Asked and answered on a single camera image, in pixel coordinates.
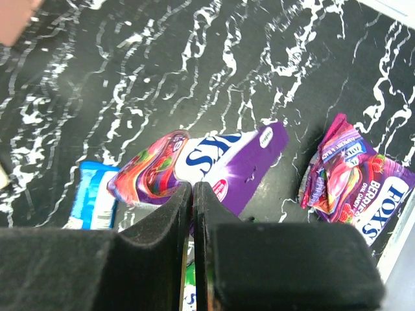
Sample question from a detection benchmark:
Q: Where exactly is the blue wafer bar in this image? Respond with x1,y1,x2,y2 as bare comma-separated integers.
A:
64,161,119,230

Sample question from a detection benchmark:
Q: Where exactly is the orange plastic file organizer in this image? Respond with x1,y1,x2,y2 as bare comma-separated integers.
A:
0,0,43,47

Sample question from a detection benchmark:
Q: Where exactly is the purple Fox's bag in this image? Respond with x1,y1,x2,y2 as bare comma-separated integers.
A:
298,113,414,246
107,122,289,215

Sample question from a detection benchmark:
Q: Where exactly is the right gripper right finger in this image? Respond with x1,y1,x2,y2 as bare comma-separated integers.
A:
193,182,386,310

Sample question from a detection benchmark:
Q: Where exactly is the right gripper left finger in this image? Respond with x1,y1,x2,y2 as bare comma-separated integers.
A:
1,183,192,310

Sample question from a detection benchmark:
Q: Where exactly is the green Fox's candy bag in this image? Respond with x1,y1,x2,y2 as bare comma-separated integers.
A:
182,262,215,310

